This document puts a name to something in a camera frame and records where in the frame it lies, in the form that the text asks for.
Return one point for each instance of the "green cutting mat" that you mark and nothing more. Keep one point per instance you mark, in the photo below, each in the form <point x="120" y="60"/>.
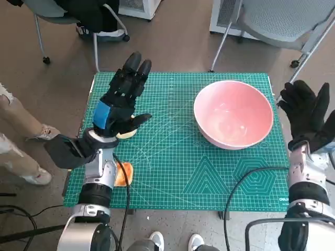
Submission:
<point x="167" y="162"/>

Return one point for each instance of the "pale round bread bun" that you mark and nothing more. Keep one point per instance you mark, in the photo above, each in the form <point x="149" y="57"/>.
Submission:
<point x="128" y="134"/>

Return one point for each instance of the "grey mesh office chair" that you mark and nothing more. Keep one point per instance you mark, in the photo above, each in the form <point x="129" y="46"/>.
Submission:
<point x="282" y="18"/>

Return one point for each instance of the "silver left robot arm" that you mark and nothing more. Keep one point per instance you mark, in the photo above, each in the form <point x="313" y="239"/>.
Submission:
<point x="96" y="193"/>

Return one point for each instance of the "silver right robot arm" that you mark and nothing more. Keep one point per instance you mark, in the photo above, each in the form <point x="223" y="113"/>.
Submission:
<point x="306" y="183"/>

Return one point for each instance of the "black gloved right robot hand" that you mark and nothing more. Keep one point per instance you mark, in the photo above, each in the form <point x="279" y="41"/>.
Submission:
<point x="306" y="115"/>

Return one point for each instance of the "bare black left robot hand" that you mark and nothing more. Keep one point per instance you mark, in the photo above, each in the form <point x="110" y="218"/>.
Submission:
<point x="120" y="104"/>

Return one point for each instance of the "person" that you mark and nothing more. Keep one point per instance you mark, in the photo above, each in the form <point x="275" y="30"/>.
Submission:
<point x="18" y="115"/>
<point x="91" y="13"/>
<point x="157" y="239"/>

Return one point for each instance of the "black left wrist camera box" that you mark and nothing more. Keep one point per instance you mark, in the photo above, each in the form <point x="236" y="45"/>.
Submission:
<point x="65" y="151"/>

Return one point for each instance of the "pink bowl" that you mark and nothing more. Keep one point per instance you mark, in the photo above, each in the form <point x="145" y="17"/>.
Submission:
<point x="233" y="115"/>

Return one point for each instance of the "black stand leg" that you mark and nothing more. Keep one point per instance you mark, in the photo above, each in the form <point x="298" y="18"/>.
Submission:
<point x="31" y="232"/>

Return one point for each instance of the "white cabinet with vent grille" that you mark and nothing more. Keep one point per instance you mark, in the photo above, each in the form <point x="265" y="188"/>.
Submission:
<point x="222" y="15"/>
<point x="146" y="10"/>

